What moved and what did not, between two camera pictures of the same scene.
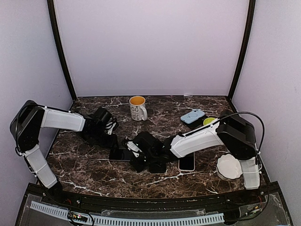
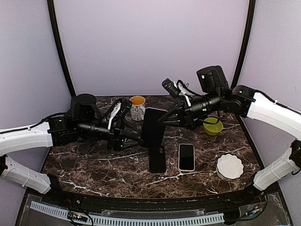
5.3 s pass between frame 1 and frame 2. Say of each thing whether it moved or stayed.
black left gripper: moved
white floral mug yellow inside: stayed
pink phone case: stayed
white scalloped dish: stayed
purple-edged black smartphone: moved
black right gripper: moved
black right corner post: stayed
